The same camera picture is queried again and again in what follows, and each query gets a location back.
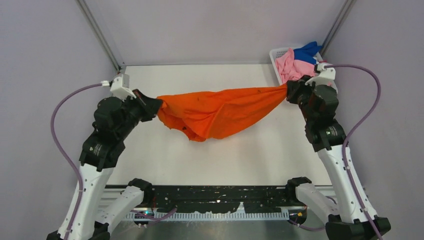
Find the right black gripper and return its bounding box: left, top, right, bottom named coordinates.
left=286, top=75, right=322, bottom=124

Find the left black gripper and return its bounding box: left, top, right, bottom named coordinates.
left=118, top=88, right=163, bottom=139

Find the orange t-shirt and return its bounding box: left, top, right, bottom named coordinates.
left=157, top=84, right=288, bottom=142

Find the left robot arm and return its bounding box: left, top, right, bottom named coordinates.
left=46, top=89, right=163, bottom=240

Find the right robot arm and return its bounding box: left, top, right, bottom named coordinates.
left=285, top=76, right=391, bottom=240

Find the pink t-shirt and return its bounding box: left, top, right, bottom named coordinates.
left=269, top=47, right=323, bottom=85

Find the blue t-shirt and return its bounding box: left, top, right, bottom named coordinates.
left=293, top=41, right=323, bottom=65

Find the white plastic laundry basket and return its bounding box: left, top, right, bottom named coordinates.
left=269, top=41, right=339, bottom=101

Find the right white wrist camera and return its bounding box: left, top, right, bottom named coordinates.
left=305, top=62, right=336, bottom=87

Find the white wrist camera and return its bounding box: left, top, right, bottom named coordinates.
left=305, top=62, right=336, bottom=87
left=100, top=73, right=136, bottom=101

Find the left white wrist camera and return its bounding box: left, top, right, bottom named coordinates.
left=100, top=73, right=136, bottom=101

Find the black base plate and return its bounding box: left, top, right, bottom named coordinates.
left=139, top=185, right=305, bottom=214

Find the aluminium frame rail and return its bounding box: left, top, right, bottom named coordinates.
left=75, top=0, right=126, bottom=72

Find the white slotted cable duct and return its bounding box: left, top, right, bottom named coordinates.
left=122, top=211, right=291, bottom=222

